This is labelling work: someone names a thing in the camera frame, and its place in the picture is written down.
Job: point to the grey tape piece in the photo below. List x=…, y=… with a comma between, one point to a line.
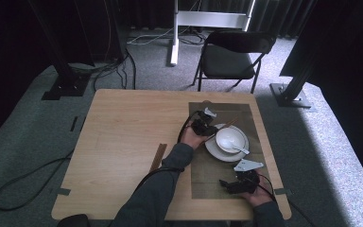
x=61, y=191
x=283, y=191

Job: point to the black floor tape strip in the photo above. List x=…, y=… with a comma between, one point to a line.
x=74, y=123
x=83, y=123

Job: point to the person's right hand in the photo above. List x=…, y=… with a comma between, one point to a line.
x=260, y=197

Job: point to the person's dark clothed leg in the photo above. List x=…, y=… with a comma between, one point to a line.
x=73, y=220

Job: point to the black folding chair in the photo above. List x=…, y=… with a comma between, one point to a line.
x=227, y=63

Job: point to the person's left hand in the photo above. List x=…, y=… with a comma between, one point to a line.
x=192, y=138

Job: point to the white ceramic spoon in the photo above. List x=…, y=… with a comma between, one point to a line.
x=238, y=148

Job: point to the brown woven placemat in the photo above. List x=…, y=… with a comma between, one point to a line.
x=201, y=179

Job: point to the bundle of brown chopsticks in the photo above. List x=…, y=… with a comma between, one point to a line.
x=159, y=154

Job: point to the white bowl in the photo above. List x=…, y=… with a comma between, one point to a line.
x=231, y=134

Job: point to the black metal stand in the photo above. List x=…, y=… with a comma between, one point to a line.
x=291, y=94
x=66, y=83

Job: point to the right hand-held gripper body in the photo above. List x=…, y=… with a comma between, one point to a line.
x=248, y=165

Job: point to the single brown wooden chopstick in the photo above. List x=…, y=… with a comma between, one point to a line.
x=230, y=121
x=232, y=124

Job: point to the white round plate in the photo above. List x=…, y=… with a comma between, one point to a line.
x=212, y=149

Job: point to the white metal stand frame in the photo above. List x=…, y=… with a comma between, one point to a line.
x=211, y=19

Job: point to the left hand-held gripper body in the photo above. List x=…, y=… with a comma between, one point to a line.
x=200, y=126

